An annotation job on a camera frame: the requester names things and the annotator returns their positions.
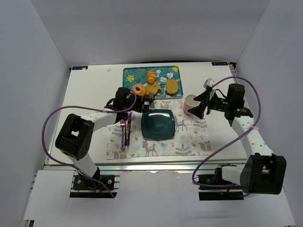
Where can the glazed donut bagel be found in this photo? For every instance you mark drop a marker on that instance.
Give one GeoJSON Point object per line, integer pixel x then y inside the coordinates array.
{"type": "Point", "coordinates": [139, 89]}

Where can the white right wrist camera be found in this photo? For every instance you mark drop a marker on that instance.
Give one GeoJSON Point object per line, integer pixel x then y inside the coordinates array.
{"type": "Point", "coordinates": [210, 87]}

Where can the pink white cup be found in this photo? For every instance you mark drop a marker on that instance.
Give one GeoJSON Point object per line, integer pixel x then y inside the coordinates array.
{"type": "Point", "coordinates": [190, 103]}

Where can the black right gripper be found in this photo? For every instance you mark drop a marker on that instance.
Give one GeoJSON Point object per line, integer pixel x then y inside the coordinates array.
{"type": "Point", "coordinates": [206, 104]}

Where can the purple iridescent knife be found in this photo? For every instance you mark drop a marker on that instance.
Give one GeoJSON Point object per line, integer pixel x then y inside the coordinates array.
{"type": "Point", "coordinates": [129, 128]}

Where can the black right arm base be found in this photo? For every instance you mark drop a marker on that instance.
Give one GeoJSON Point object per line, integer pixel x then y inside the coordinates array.
{"type": "Point", "coordinates": [210, 188]}

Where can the purple iridescent spoon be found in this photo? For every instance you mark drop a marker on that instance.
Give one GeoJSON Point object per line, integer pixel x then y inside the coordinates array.
{"type": "Point", "coordinates": [126, 118]}

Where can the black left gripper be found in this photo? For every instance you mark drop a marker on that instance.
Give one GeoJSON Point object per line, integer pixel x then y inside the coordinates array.
{"type": "Point", "coordinates": [144, 105]}

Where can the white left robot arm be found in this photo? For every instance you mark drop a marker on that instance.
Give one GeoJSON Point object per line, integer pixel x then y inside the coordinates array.
{"type": "Point", "coordinates": [75, 136]}

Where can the teal floral tray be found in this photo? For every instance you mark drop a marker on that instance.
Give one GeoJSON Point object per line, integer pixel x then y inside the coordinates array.
{"type": "Point", "coordinates": [163, 81]}

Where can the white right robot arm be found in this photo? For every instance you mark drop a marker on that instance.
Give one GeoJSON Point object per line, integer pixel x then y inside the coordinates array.
{"type": "Point", "coordinates": [264, 171]}

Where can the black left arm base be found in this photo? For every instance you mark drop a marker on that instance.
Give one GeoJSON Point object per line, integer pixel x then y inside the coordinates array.
{"type": "Point", "coordinates": [82, 187]}

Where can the silver metal tongs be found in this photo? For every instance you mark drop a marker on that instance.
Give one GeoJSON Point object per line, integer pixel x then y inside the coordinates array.
{"type": "Point", "coordinates": [148, 103]}

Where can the purple iridescent fork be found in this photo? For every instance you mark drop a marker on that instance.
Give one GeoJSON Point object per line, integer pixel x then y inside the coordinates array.
{"type": "Point", "coordinates": [122, 125]}

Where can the brown bread slice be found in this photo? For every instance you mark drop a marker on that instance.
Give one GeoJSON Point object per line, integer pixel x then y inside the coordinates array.
{"type": "Point", "coordinates": [152, 89]}
{"type": "Point", "coordinates": [171, 87]}

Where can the orange croissant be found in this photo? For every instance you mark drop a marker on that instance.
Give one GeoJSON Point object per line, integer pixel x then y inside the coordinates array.
{"type": "Point", "coordinates": [151, 77]}

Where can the dark teal square plate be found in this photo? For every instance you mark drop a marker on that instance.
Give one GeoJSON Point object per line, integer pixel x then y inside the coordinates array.
{"type": "Point", "coordinates": [158, 124]}

